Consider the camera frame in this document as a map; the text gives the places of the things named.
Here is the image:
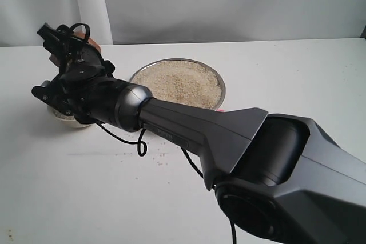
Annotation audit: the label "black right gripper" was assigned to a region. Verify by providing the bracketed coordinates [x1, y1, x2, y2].
[37, 23, 126, 127]

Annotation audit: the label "brown wooden cup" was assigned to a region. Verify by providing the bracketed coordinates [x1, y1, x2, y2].
[49, 31, 101, 67]

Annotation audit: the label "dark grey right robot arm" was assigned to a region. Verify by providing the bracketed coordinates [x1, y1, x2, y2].
[59, 54, 365, 243]

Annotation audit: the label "uncooked white rice grains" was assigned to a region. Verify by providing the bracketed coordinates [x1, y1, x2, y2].
[52, 109, 75, 121]

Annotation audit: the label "small cream ceramic bowl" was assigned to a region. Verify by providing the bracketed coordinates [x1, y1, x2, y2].
[47, 106, 91, 129]

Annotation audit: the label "rice heap on plate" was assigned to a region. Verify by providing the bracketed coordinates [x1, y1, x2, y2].
[132, 61, 222, 110]

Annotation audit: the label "white backdrop curtain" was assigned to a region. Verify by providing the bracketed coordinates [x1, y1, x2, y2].
[1, 0, 365, 46]

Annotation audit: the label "round steel plate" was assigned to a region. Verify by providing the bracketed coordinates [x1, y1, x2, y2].
[129, 58, 226, 110]

